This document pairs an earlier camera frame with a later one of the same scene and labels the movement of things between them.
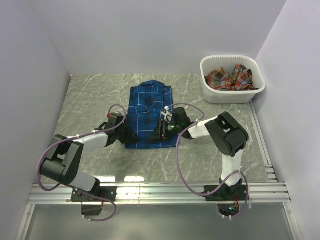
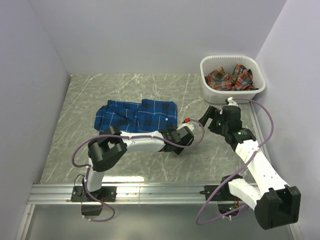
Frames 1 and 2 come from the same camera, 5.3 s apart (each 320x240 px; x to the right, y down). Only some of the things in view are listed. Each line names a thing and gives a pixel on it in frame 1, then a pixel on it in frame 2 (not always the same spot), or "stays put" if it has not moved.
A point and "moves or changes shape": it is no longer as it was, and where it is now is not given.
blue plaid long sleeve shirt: x=147 y=102 moves or changes shape
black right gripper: x=160 y=134 -> x=214 y=113
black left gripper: x=130 y=136 -> x=179 y=150
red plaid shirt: x=241 y=79 stays put
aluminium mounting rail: x=253 y=193 stays put
